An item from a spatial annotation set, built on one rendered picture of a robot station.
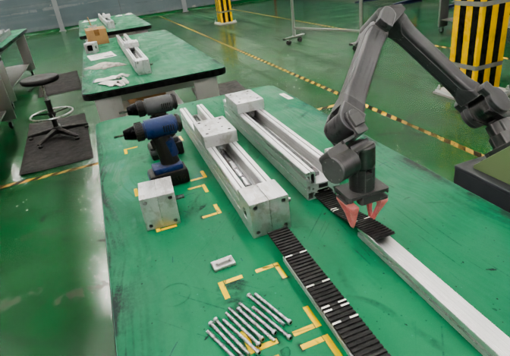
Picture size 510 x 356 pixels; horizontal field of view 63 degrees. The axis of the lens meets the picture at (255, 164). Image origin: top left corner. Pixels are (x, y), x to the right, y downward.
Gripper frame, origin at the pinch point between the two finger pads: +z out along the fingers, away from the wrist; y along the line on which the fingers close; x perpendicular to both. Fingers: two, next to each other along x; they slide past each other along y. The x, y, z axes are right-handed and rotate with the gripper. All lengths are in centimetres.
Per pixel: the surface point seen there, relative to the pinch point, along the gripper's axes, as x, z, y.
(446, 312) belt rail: 29.2, 1.2, 1.7
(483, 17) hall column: -214, 7, -255
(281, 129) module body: -52, -5, -2
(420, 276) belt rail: 21.0, 0.1, 0.7
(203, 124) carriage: -63, -9, 22
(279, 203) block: -9.8, -4.5, 16.4
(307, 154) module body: -32.4, -3.8, -2.2
